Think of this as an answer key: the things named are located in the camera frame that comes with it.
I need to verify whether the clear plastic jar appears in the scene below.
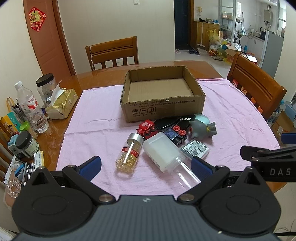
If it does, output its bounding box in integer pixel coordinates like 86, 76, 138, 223
169, 162, 201, 191

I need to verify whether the grey rubber cat toy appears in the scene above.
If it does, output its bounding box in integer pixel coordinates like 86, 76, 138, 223
189, 120, 217, 141

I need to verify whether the black toy train engine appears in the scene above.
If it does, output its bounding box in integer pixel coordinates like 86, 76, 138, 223
164, 125, 187, 146

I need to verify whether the white plastic bottle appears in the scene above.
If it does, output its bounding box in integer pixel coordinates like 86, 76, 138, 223
142, 133, 187, 173

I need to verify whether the mint green earbud case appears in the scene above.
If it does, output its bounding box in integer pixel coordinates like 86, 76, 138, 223
194, 114, 210, 125

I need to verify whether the black digital timer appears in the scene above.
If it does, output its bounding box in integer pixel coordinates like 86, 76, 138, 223
175, 114, 195, 130

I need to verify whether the red toy train car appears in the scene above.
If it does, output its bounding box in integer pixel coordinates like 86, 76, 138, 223
136, 120, 158, 140

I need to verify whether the pink table cloth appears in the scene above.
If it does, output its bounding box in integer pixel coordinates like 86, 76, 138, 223
56, 78, 281, 202

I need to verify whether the wooden chair right side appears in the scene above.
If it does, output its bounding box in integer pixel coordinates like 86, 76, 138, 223
227, 53, 287, 120

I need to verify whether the dark jar black lid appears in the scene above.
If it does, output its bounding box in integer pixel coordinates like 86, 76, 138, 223
16, 131, 39, 158

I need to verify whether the black oval case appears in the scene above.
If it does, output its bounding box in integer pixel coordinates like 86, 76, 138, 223
154, 116, 179, 132

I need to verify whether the plastic water bottle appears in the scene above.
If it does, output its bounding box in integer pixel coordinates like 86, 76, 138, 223
15, 81, 49, 133

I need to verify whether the gold tissue pack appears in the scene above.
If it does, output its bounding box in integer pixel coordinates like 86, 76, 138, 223
46, 84, 78, 120

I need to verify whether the grey refrigerator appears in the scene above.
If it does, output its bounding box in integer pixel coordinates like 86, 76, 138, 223
260, 31, 284, 78

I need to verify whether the clear jar black lid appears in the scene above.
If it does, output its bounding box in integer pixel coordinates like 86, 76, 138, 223
36, 73, 57, 108

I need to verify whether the brown cardboard box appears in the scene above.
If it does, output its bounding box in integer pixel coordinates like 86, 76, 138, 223
120, 65, 206, 123

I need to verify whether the brown wooden door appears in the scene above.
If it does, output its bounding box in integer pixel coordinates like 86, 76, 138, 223
23, 1, 76, 81

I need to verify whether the wooden chair behind table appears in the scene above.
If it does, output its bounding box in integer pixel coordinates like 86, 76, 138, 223
85, 36, 139, 71

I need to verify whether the wooden cabinet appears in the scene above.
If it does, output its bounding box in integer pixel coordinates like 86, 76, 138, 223
193, 21, 220, 50

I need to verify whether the red door decoration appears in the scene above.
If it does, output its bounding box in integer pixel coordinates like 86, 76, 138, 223
28, 7, 47, 32

